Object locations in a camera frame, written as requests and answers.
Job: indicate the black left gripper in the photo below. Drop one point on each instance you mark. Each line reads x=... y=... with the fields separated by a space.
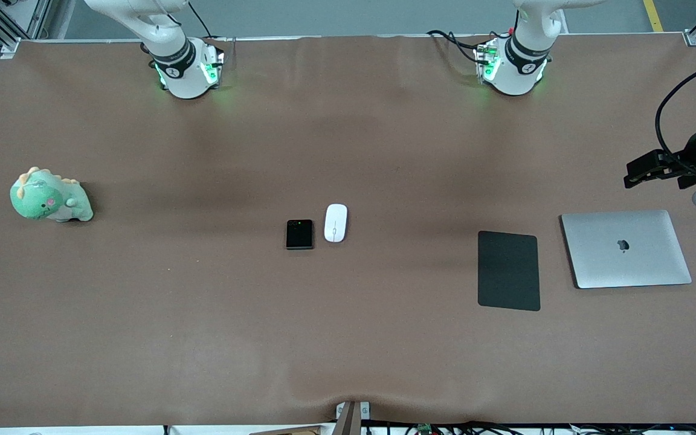
x=690 y=158

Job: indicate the white computer mouse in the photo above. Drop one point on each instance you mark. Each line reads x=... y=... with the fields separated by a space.
x=335 y=223

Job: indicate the black phone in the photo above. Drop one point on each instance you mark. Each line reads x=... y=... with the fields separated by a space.
x=299 y=235

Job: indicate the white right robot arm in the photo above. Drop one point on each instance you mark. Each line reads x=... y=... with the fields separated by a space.
x=182 y=72

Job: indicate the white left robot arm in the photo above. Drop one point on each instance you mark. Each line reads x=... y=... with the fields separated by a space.
x=520 y=60

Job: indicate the black mouse pad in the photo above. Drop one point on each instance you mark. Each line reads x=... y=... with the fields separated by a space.
x=508 y=272

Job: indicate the silver laptop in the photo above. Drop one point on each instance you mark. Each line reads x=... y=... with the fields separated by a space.
x=626 y=266

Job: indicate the green dinosaur plush toy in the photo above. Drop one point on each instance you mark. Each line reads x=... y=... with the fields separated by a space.
x=46 y=199

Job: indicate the brown table cover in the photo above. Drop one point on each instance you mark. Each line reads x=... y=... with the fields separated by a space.
x=348 y=338

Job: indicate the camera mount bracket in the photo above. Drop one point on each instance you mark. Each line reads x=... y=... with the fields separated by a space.
x=351 y=420

